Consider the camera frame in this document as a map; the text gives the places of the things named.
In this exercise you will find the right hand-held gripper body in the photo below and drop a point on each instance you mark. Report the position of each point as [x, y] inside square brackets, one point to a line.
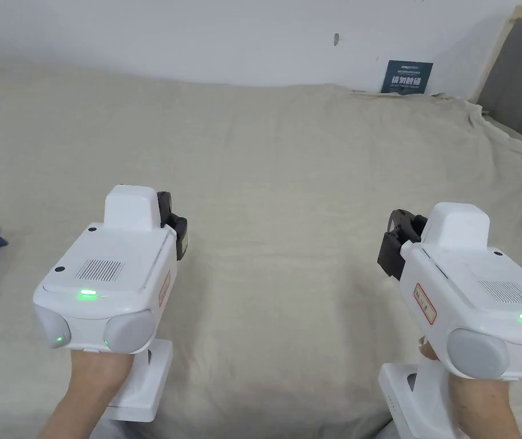
[471, 292]

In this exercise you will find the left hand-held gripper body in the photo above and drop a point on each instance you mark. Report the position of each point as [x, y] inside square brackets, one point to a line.
[119, 274]

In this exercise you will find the person's left forearm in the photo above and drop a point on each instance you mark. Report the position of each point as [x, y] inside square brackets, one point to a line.
[71, 414]

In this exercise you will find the person's right forearm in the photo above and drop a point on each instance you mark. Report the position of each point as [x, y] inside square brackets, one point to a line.
[482, 425]

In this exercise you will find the person's left hand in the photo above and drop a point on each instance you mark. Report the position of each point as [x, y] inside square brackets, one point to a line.
[98, 370]

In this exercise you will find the person's right hand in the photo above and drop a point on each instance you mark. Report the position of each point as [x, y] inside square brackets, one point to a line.
[480, 394]

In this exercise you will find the bed with beige sheet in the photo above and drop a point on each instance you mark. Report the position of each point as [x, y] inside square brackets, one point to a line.
[279, 192]

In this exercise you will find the grey padded headboard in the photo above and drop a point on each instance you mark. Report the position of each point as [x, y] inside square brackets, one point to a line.
[521, 82]

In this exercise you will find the dark blue sign card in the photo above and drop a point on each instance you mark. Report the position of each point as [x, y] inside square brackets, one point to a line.
[406, 77]

